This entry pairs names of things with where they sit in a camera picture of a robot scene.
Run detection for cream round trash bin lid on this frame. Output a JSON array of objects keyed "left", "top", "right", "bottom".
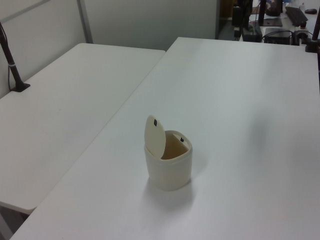
[{"left": 144, "top": 114, "right": 166, "bottom": 160}]

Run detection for cream plastic trash bin body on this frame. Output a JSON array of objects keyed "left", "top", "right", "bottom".
[{"left": 143, "top": 129, "right": 194, "bottom": 192}]

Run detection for black electronics box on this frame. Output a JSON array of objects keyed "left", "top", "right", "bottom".
[{"left": 240, "top": 25, "right": 263, "bottom": 43}]

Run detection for black upright box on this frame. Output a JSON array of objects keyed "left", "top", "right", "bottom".
[{"left": 231, "top": 5, "right": 242, "bottom": 27}]

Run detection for black monitor stand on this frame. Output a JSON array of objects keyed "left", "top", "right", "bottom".
[{"left": 256, "top": 0, "right": 284, "bottom": 28}]

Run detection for black keyboard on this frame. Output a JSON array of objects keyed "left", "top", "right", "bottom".
[{"left": 284, "top": 5, "right": 309, "bottom": 26}]

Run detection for black clamp pole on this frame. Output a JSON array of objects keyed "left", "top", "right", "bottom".
[{"left": 304, "top": 13, "right": 320, "bottom": 54}]

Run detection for grey metal partition post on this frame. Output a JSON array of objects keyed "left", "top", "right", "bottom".
[{"left": 76, "top": 0, "right": 94, "bottom": 44}]

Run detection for black flat device with cables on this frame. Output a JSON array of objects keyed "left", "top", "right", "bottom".
[{"left": 261, "top": 27, "right": 294, "bottom": 45}]

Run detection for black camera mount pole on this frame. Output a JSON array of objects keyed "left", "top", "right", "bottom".
[{"left": 0, "top": 21, "right": 31, "bottom": 92}]

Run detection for thin black cable along pole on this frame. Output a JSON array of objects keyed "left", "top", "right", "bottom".
[{"left": 0, "top": 23, "right": 15, "bottom": 91}]

